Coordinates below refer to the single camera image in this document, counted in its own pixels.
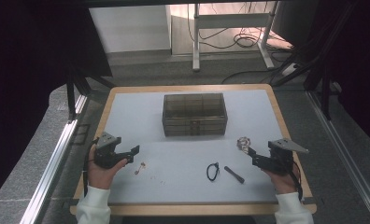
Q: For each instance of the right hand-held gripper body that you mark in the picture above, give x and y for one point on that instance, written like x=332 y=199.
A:
x=279 y=160

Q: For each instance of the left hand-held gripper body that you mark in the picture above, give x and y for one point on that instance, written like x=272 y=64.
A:
x=106 y=155

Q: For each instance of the black hair clip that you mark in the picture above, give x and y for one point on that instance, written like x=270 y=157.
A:
x=234 y=174

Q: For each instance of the smoky transparent jewelry drawer box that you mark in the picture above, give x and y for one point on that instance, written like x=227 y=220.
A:
x=194 y=115

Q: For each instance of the person's left hand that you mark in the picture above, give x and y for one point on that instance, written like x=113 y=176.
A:
x=99 y=177

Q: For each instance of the person's right hand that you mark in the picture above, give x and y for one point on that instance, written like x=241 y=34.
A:
x=284 y=183

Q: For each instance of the dark floor grille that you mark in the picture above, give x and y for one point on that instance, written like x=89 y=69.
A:
x=80 y=133

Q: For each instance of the white table mat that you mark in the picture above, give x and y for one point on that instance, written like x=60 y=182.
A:
x=261 y=99

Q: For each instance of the black metal stand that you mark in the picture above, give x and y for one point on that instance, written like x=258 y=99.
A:
x=70 y=99
x=324 y=93

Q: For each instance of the wooden table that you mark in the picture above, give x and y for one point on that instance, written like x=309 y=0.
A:
x=189 y=210

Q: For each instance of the white power strip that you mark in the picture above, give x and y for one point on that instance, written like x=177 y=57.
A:
x=290 y=69

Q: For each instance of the white panel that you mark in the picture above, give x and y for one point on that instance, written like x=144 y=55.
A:
x=127 y=28

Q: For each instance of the dark curtain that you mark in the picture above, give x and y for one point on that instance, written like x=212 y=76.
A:
x=18 y=62
x=367 y=62

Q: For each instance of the aluminium rail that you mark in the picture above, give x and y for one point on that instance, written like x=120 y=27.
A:
x=53 y=161
x=346 y=155

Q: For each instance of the white metal desk frame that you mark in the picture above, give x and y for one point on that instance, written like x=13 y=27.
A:
x=196 y=46

